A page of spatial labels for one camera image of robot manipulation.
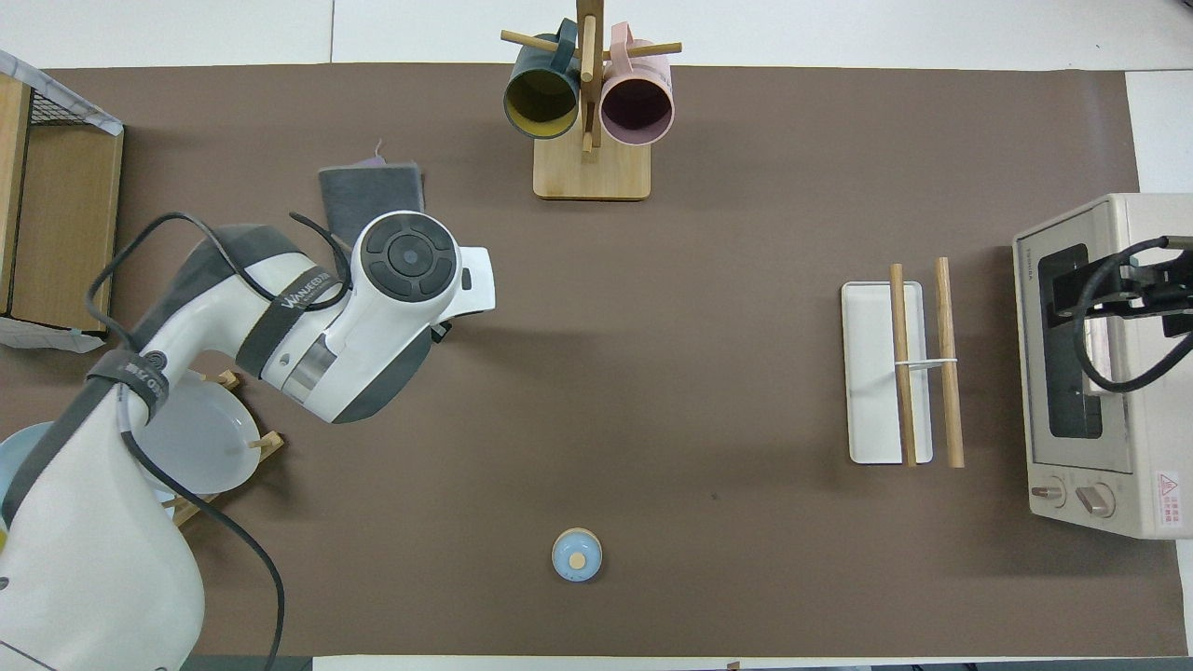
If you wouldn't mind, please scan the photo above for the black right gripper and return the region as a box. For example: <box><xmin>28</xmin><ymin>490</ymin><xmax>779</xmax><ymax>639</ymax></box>
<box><xmin>1055</xmin><ymin>247</ymin><xmax>1193</xmax><ymax>338</ymax></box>

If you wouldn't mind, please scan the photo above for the purple and grey towel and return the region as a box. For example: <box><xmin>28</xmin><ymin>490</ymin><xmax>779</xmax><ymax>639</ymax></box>
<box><xmin>319</xmin><ymin>142</ymin><xmax>426</xmax><ymax>248</ymax></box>

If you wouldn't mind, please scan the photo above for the wooden dish rack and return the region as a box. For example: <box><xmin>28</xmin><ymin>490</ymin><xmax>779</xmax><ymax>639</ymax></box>
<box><xmin>163</xmin><ymin>370</ymin><xmax>285</xmax><ymax>530</ymax></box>

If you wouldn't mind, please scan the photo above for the beige toaster oven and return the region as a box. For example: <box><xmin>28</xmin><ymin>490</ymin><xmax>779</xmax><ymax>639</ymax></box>
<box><xmin>1013</xmin><ymin>193</ymin><xmax>1193</xmax><ymax>540</ymax></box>

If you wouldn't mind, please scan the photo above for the brown table mat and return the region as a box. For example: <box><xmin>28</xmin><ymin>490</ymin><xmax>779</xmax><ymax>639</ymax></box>
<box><xmin>0</xmin><ymin>63</ymin><xmax>1161</xmax><ymax>658</ymax></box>

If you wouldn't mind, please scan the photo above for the wooden mug tree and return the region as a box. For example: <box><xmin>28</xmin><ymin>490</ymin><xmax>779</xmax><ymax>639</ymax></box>
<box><xmin>501</xmin><ymin>0</ymin><xmax>683</xmax><ymax>201</ymax></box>

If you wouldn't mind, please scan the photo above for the dark teal mug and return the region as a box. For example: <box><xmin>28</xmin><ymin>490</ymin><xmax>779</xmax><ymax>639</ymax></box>
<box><xmin>503</xmin><ymin>19</ymin><xmax>581</xmax><ymax>141</ymax></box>

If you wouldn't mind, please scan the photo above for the pale grey plate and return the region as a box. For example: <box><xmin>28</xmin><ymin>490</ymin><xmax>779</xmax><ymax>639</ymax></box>
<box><xmin>130</xmin><ymin>371</ymin><xmax>262</xmax><ymax>495</ymax></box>

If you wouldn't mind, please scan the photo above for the white rectangular tray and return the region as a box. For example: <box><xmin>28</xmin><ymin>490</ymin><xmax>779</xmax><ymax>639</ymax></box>
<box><xmin>841</xmin><ymin>257</ymin><xmax>966</xmax><ymax>469</ymax></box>

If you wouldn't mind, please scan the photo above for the pink mug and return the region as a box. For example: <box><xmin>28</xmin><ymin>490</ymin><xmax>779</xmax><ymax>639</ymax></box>
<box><xmin>600</xmin><ymin>23</ymin><xmax>675</xmax><ymax>147</ymax></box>

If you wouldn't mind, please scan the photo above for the light blue plate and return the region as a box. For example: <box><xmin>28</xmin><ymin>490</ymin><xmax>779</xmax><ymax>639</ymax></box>
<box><xmin>0</xmin><ymin>421</ymin><xmax>57</xmax><ymax>495</ymax></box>

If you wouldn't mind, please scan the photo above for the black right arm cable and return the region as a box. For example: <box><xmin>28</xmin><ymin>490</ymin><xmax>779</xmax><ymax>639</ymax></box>
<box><xmin>1072</xmin><ymin>236</ymin><xmax>1193</xmax><ymax>392</ymax></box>

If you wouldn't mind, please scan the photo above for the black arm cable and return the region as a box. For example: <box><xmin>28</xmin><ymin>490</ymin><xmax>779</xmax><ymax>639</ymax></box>
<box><xmin>86</xmin><ymin>211</ymin><xmax>353</xmax><ymax>671</ymax></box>
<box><xmin>1072</xmin><ymin>236</ymin><xmax>1193</xmax><ymax>392</ymax></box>

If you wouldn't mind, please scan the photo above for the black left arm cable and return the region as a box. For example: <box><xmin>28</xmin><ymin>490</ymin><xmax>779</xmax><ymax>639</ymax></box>
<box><xmin>86</xmin><ymin>211</ymin><xmax>353</xmax><ymax>671</ymax></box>

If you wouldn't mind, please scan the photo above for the wooden shelf with wire basket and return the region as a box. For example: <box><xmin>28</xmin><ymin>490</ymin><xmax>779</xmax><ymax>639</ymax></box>
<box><xmin>0</xmin><ymin>48</ymin><xmax>125</xmax><ymax>353</ymax></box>

